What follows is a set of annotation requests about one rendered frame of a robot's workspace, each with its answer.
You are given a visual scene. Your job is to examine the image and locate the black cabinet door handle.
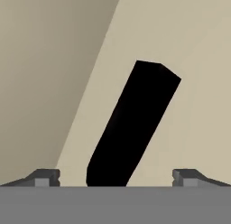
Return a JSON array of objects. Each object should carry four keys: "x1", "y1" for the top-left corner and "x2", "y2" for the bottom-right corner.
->
[{"x1": 86, "y1": 60, "x2": 182, "y2": 188}]

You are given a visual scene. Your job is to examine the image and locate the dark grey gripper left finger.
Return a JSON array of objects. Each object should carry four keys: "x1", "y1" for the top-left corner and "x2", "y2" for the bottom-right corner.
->
[{"x1": 0, "y1": 168, "x2": 61, "y2": 188}]

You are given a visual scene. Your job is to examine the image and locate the beige cabinet door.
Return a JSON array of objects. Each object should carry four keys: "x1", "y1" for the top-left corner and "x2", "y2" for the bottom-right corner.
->
[{"x1": 55, "y1": 0, "x2": 231, "y2": 188}]

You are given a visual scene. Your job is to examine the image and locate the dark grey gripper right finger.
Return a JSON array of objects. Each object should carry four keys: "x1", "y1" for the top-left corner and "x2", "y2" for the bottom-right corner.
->
[{"x1": 171, "y1": 168, "x2": 231, "y2": 188}]

